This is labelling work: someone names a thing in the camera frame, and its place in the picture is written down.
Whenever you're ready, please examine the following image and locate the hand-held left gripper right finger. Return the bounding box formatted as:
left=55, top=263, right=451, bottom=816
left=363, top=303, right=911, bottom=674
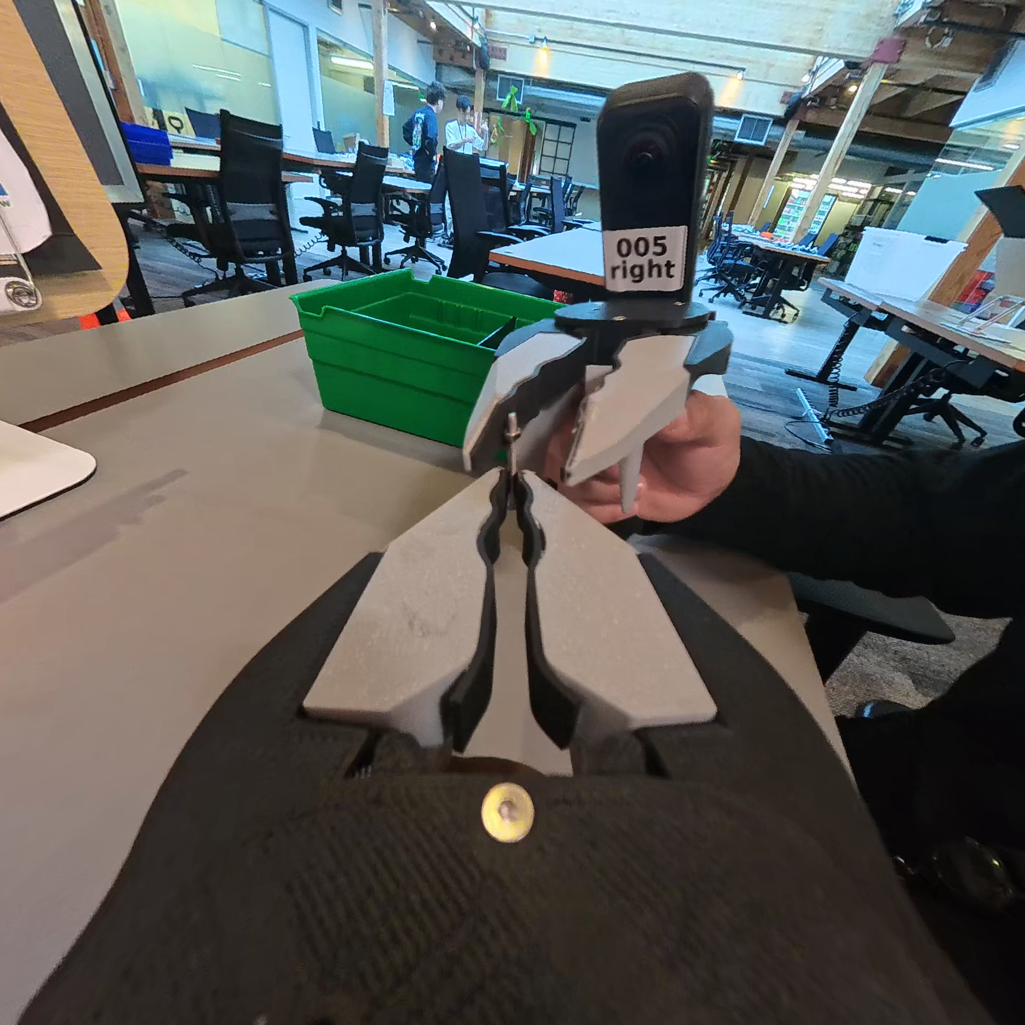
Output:
left=512, top=471, right=719, bottom=752

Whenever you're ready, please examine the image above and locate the person's black clothed body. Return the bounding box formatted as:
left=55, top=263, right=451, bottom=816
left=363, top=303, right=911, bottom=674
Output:
left=833, top=617, right=1025, bottom=1025

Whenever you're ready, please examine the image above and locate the green plastic bin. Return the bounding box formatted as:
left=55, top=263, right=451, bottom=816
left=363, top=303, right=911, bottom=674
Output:
left=290, top=268, right=573, bottom=448

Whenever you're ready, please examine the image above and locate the black studio light panel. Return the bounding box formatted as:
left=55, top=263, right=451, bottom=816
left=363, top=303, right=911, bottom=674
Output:
left=975, top=186, right=1025, bottom=241

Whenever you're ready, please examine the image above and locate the wooden support post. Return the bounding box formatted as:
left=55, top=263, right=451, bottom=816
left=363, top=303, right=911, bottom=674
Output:
left=84, top=0, right=151, bottom=125
left=748, top=119, right=803, bottom=227
left=789, top=60, right=892, bottom=249
left=372, top=0, right=392, bottom=149

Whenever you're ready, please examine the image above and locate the blue plastic bin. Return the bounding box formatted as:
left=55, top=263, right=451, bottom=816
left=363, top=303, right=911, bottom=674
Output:
left=120, top=122, right=174, bottom=167

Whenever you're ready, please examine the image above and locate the white cardboard panel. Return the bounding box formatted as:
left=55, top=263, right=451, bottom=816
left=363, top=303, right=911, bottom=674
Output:
left=843, top=226, right=972, bottom=304

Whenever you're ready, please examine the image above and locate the wooden backing board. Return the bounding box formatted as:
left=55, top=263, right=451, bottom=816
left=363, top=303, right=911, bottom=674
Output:
left=0, top=0, right=131, bottom=317

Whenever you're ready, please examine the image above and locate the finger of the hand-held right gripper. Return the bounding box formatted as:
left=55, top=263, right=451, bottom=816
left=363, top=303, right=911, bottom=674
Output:
left=558, top=332, right=698, bottom=515
left=462, top=324, right=588, bottom=475

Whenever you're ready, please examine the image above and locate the dark grey office chair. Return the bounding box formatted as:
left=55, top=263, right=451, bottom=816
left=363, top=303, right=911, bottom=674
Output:
left=789, top=570, right=956, bottom=644

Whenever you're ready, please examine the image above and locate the black coiled cable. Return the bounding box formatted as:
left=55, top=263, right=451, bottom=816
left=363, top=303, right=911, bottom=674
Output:
left=789, top=352, right=882, bottom=445

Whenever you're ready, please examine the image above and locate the printed instruction sheet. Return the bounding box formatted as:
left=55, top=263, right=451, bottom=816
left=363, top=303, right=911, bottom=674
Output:
left=0, top=128, right=54, bottom=257

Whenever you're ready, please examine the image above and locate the green hanging plant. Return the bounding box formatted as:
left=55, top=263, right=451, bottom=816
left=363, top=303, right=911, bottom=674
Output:
left=490, top=78, right=539, bottom=139

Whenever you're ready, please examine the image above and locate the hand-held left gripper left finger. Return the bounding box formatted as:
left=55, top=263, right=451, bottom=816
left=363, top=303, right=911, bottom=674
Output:
left=303, top=470, right=512, bottom=755

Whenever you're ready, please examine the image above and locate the grey partition panel on stand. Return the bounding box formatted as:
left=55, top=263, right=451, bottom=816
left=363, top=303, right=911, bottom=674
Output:
left=48, top=0, right=155, bottom=317

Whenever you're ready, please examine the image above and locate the person's right forearm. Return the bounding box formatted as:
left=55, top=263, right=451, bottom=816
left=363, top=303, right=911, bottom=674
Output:
left=641, top=436, right=1025, bottom=618

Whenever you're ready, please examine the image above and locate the person's right hand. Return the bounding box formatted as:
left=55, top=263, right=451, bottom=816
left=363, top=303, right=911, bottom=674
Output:
left=545, top=391, right=743, bottom=525

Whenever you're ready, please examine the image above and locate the black office chair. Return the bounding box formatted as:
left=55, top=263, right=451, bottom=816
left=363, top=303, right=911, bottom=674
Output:
left=180, top=111, right=299, bottom=307
left=384, top=160, right=450, bottom=277
left=698, top=212, right=750, bottom=304
left=443, top=148, right=555, bottom=283
left=300, top=143, right=391, bottom=281

